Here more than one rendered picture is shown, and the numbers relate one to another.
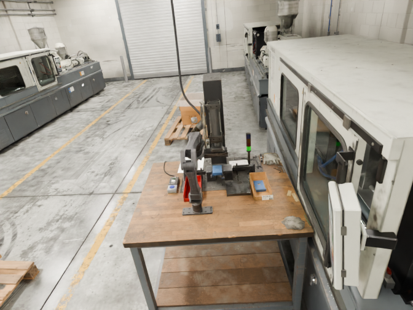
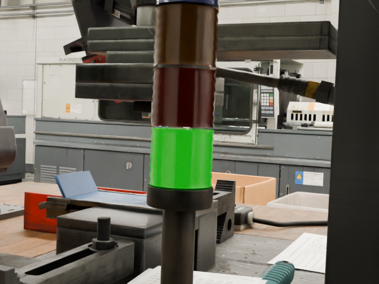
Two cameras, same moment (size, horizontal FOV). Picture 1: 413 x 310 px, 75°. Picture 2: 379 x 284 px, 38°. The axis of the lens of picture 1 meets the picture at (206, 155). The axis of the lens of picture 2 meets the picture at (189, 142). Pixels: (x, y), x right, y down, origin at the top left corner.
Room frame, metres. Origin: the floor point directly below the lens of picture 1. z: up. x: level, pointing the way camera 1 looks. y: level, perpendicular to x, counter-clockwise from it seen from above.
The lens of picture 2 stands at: (2.07, -0.65, 1.09)
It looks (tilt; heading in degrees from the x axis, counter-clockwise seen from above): 3 degrees down; 109
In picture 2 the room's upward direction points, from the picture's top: 2 degrees clockwise
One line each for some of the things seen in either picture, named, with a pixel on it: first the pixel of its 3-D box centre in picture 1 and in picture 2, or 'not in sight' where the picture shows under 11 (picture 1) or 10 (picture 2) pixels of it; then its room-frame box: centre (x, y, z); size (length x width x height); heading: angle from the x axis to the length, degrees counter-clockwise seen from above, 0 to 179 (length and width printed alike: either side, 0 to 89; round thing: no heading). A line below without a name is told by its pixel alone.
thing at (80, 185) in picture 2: (217, 168); (125, 190); (1.79, -0.07, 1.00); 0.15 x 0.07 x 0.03; 176
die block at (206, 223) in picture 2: (219, 173); (145, 248); (1.82, -0.09, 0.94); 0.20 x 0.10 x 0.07; 86
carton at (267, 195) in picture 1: (260, 186); not in sight; (1.61, -0.36, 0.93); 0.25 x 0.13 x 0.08; 176
